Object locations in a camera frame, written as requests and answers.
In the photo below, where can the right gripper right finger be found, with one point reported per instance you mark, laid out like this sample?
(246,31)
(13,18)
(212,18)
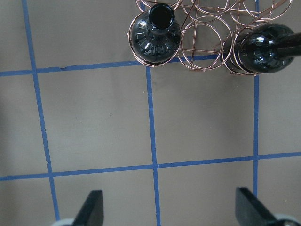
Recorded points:
(249,211)

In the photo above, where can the dark basket bottle near handle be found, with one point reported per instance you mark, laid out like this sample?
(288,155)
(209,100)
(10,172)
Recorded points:
(268,48)

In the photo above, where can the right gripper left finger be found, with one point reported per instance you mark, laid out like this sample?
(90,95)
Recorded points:
(91,212)

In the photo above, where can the copper wire wine basket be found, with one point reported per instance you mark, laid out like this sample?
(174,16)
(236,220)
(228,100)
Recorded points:
(210,29)

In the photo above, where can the dark basket bottle front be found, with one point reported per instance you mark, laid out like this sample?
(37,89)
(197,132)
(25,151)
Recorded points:
(154,35)

